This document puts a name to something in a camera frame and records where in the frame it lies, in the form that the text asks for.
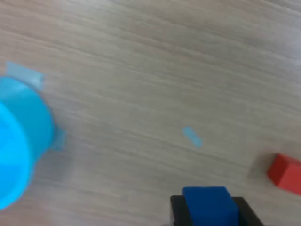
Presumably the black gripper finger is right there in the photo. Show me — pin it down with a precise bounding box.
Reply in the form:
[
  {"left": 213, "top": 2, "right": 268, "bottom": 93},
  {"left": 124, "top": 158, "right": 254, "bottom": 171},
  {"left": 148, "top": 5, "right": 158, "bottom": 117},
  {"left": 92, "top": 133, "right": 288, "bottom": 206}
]
[
  {"left": 231, "top": 196, "right": 266, "bottom": 226},
  {"left": 169, "top": 194, "right": 193, "bottom": 226}
]

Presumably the blue cube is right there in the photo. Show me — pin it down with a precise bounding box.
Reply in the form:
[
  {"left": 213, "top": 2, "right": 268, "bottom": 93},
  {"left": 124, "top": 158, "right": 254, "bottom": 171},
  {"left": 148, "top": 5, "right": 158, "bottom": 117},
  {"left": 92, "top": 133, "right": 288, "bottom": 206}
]
[{"left": 182, "top": 186, "right": 239, "bottom": 226}]

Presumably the red cube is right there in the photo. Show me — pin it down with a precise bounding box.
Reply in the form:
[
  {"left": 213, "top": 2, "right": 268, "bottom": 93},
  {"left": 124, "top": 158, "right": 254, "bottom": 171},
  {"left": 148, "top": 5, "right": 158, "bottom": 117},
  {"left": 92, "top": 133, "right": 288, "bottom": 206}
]
[{"left": 267, "top": 153, "right": 301, "bottom": 196}]

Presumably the blue plastic cup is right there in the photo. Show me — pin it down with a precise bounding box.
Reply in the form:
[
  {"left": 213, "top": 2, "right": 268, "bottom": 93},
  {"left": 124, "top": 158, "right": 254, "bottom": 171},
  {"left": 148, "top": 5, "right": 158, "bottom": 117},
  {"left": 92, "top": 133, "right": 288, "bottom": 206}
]
[{"left": 0, "top": 76, "right": 56, "bottom": 211}]

